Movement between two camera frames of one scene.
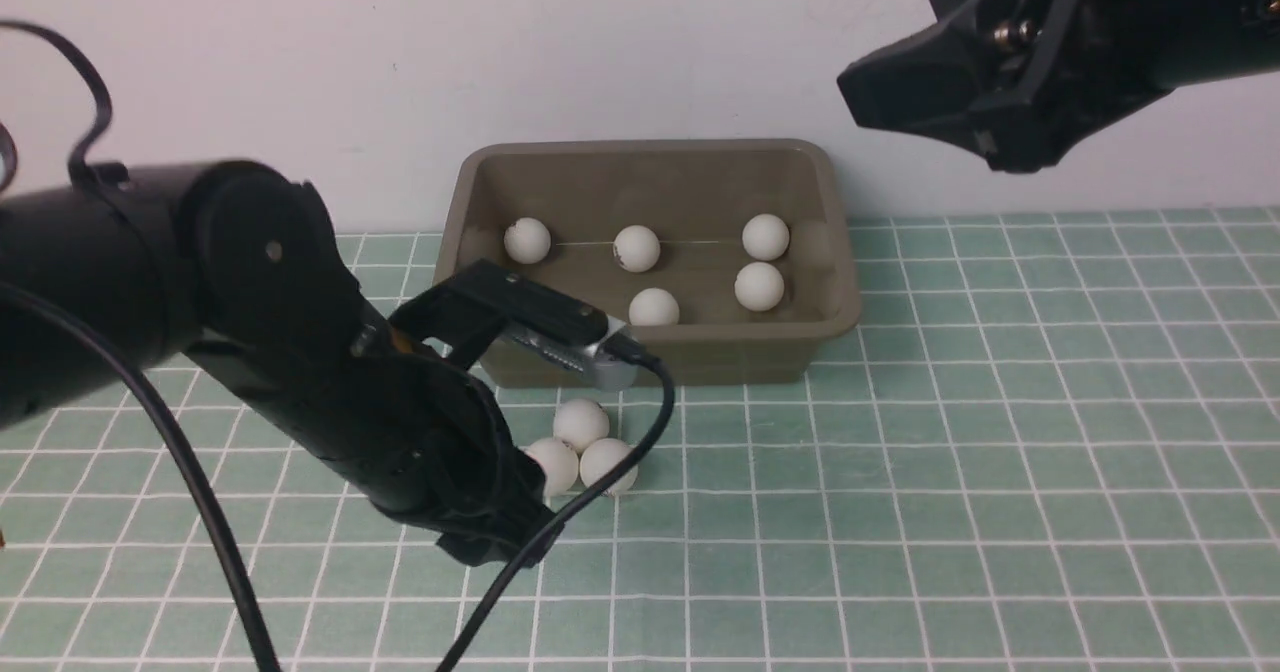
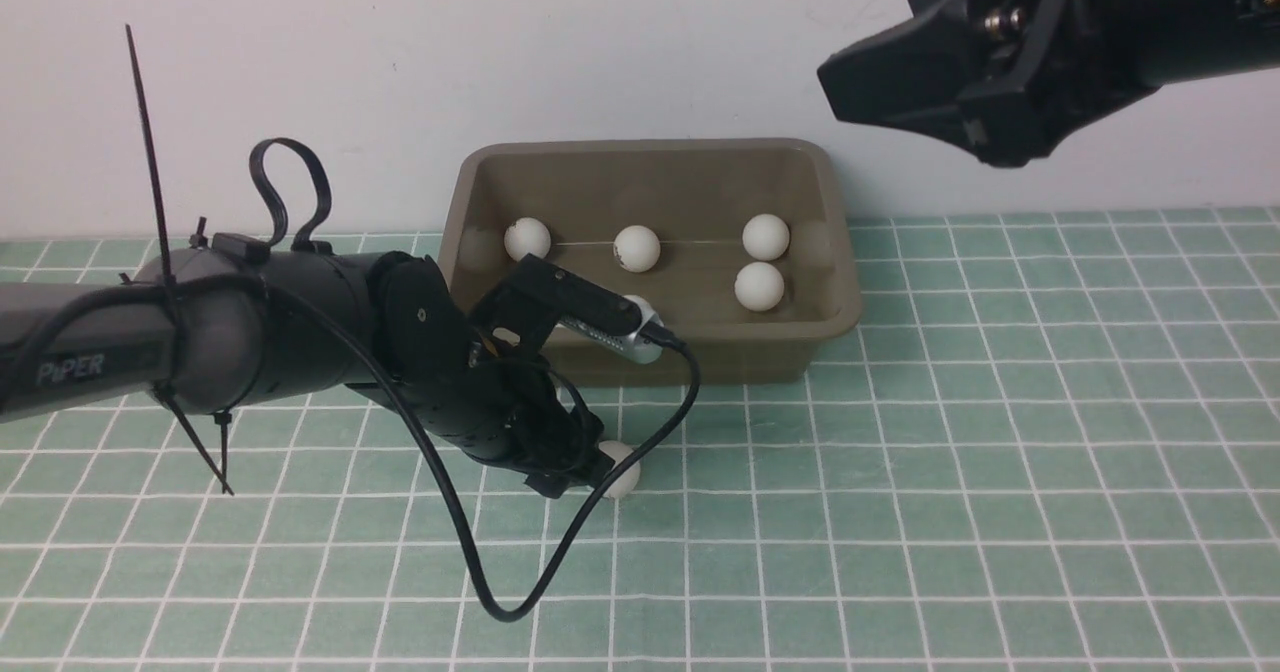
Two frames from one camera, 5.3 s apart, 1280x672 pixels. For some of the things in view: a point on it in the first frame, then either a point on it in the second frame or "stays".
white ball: x=765 y=236 stays
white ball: x=636 y=248 stays
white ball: x=527 y=240 stays
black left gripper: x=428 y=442 -> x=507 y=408
